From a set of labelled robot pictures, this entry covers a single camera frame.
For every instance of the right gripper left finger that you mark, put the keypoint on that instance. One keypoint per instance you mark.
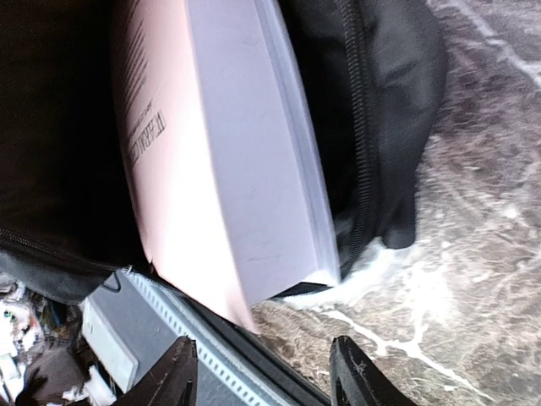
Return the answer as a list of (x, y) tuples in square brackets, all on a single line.
[(171, 381)]

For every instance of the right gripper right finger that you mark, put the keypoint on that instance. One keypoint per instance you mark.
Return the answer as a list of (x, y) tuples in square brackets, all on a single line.
[(356, 380)]

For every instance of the black student bag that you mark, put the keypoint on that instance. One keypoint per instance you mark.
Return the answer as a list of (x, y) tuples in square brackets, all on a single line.
[(374, 72)]

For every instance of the pink book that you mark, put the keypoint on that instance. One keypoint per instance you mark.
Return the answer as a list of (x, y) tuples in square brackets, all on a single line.
[(219, 152)]

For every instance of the white slotted cable duct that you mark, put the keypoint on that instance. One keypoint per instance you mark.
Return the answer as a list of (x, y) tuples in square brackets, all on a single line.
[(225, 377)]

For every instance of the black front rail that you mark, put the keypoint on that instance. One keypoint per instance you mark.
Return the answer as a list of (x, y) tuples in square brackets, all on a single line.
[(251, 352)]

